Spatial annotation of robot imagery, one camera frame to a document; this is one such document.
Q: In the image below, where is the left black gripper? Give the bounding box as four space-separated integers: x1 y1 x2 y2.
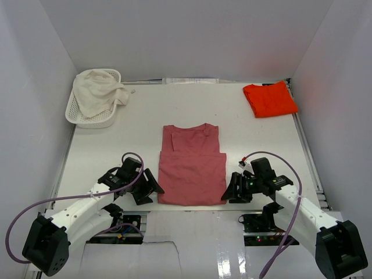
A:
127 167 163 205

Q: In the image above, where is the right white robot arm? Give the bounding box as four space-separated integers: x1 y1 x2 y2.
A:
221 152 368 278

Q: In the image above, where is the white plastic basket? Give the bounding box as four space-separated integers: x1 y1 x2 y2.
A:
65 69 121 128

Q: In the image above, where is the cream white t shirt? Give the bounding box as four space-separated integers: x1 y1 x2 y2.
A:
72 69 129 118

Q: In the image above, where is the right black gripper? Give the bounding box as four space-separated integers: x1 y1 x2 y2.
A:
221 172 262 204

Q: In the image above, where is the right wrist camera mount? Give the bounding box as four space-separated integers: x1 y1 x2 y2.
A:
238 157 253 173

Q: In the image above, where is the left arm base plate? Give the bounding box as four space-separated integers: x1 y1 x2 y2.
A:
86 203 144 245

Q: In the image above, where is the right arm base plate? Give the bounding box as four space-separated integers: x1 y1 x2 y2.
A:
238 202 285 247

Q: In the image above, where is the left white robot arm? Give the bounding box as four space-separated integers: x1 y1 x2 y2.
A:
22 157 164 277

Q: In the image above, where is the paper sheet at back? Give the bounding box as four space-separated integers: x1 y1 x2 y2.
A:
162 78 219 85

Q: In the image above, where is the folded orange t shirt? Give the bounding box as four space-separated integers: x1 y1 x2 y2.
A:
243 81 298 118

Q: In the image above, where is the pink t shirt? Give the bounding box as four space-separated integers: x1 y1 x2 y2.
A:
158 123 227 206

